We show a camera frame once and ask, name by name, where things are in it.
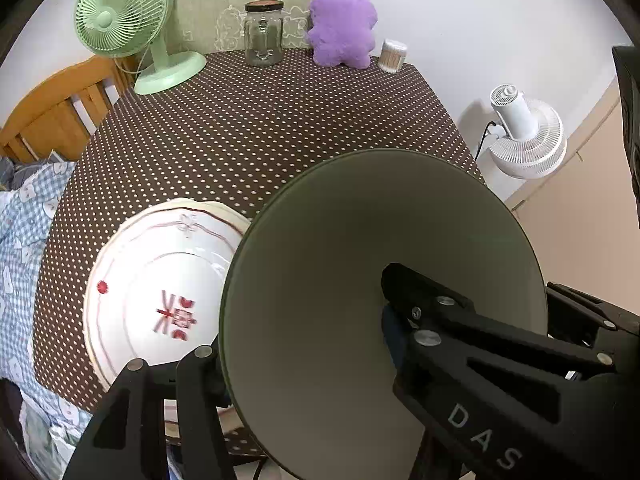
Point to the blue checkered blanket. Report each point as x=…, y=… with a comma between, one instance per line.
x=25, y=260

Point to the cotton swab container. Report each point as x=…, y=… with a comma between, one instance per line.
x=392, y=55

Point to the grey ceramic bowl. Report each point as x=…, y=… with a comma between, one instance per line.
x=325, y=285

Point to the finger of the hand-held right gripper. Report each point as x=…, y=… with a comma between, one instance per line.
x=450, y=310
x=585, y=312

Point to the white plate with pink pattern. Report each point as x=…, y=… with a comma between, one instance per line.
x=150, y=280

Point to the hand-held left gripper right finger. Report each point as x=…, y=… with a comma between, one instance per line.
x=391, y=335

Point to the purple plush toy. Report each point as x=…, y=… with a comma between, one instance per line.
x=342, y=25

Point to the green desk fan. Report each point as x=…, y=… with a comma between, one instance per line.
x=120, y=10

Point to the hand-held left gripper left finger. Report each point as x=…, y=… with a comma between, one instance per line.
x=200, y=375

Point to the glass jar with red lid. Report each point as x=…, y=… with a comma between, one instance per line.
x=264, y=40

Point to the white standing fan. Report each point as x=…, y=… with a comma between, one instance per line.
x=530, y=145

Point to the wooden chair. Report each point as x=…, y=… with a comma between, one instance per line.
x=50, y=105

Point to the brown polka dot tablecloth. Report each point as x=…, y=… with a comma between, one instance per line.
x=225, y=125

